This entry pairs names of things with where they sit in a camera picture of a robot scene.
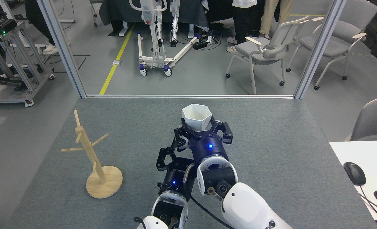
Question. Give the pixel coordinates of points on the person in black trousers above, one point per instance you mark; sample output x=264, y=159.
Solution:
x=32, y=16

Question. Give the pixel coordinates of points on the grey mesh-back chair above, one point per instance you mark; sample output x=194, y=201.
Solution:
x=250, y=51

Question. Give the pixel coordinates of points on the black computer mouse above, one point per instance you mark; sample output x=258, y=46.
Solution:
x=355, y=173

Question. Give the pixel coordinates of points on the grey padded armchair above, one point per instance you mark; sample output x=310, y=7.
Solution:
x=334, y=46

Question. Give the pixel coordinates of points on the white faceted cup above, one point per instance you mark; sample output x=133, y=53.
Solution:
x=201, y=122

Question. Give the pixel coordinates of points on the person in dark trousers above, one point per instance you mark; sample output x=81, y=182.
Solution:
x=244, y=19

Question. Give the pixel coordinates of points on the black power strip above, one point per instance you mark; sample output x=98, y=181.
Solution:
x=200, y=45

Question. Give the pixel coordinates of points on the silver frame crossbar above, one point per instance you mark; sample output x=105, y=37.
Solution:
x=188, y=96

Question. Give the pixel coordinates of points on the metal frame cart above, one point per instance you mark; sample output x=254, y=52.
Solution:
x=4, y=93

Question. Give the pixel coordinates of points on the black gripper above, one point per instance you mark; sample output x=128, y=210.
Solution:
x=175, y=178
x=209, y=148

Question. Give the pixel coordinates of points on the wooden cup rack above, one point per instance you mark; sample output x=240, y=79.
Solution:
x=104, y=186

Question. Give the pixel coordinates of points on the white desk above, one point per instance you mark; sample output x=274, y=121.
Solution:
x=366, y=152

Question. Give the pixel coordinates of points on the person in beige trousers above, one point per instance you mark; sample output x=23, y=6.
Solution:
x=271, y=16

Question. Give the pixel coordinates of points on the white wheeled stand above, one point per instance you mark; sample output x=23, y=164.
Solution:
x=148, y=14

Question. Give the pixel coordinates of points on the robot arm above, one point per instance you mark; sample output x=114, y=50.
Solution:
x=245, y=206
x=169, y=206

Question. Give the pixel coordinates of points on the silver frame post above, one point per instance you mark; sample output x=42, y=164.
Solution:
x=318, y=47
x=63, y=47

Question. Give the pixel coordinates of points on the grey shell chair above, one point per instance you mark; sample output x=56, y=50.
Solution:
x=376, y=121

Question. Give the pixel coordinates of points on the dark cloth covered table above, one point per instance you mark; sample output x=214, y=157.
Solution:
x=125, y=11

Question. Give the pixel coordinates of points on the metal floor socket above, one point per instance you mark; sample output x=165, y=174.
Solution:
x=117, y=62

